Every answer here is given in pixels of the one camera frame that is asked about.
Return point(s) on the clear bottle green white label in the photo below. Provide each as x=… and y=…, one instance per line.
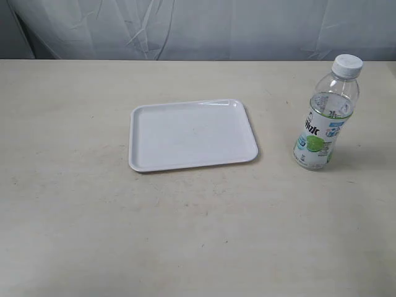
x=331, y=106

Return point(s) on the white rectangular plastic tray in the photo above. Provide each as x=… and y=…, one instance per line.
x=190, y=134

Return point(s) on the white wrinkled backdrop cloth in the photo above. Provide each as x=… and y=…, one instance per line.
x=206, y=30

